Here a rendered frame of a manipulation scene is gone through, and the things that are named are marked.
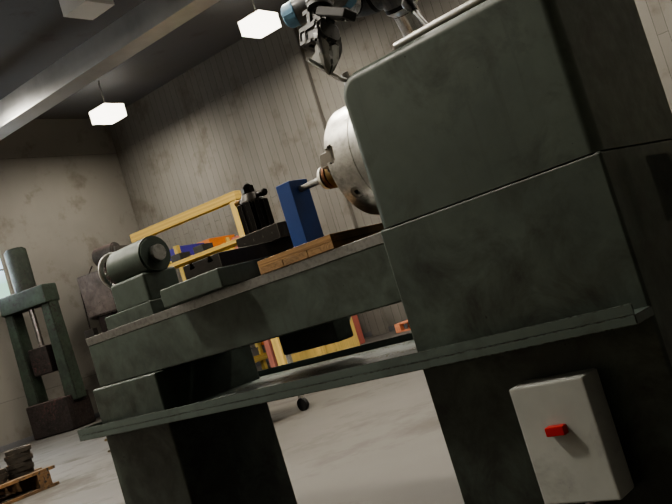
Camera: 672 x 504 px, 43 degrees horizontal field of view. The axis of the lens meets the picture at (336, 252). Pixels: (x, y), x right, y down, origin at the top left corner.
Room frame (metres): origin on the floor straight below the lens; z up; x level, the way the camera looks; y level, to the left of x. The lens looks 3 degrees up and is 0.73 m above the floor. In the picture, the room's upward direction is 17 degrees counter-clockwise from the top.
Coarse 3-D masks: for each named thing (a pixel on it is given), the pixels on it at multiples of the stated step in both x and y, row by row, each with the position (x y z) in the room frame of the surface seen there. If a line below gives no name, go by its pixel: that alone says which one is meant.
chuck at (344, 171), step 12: (336, 120) 2.27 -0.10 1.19; (348, 120) 2.22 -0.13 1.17; (336, 132) 2.24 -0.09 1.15; (324, 144) 2.27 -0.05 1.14; (336, 144) 2.23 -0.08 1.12; (348, 144) 2.20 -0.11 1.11; (336, 156) 2.23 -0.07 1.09; (348, 156) 2.21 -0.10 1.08; (336, 168) 2.24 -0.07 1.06; (348, 168) 2.22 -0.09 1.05; (336, 180) 2.26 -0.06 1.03; (348, 180) 2.24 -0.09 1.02; (360, 180) 2.22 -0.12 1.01; (348, 192) 2.26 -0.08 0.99; (372, 192) 2.24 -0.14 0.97; (360, 204) 2.29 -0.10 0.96; (372, 204) 2.28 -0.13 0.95
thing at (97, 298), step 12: (96, 252) 15.01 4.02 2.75; (108, 252) 14.88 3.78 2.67; (96, 264) 15.05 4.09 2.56; (84, 276) 14.55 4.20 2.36; (96, 276) 14.45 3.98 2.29; (108, 276) 14.39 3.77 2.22; (84, 288) 14.58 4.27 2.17; (96, 288) 14.49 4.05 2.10; (108, 288) 14.39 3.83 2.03; (84, 300) 14.62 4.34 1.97; (96, 300) 14.52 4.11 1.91; (108, 300) 14.43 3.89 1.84; (96, 312) 14.56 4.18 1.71; (108, 312) 14.48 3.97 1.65
